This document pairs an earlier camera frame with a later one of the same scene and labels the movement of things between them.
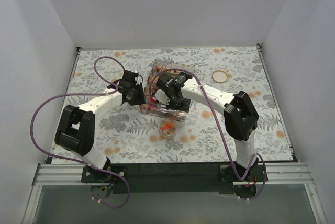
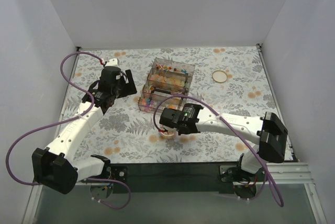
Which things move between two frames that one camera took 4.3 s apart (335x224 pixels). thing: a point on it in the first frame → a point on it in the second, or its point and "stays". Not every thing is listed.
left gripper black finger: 136,96 → 130,87
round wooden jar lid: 219,76 stays
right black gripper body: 179,104 → 165,119
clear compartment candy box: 152,108 stays
